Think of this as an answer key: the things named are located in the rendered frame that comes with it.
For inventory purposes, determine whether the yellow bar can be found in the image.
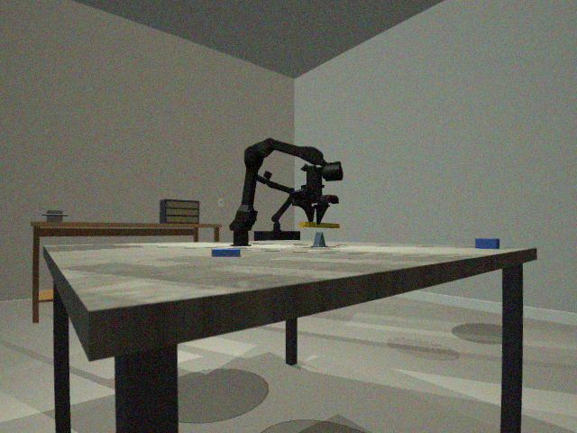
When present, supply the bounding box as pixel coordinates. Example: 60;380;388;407
298;222;340;228

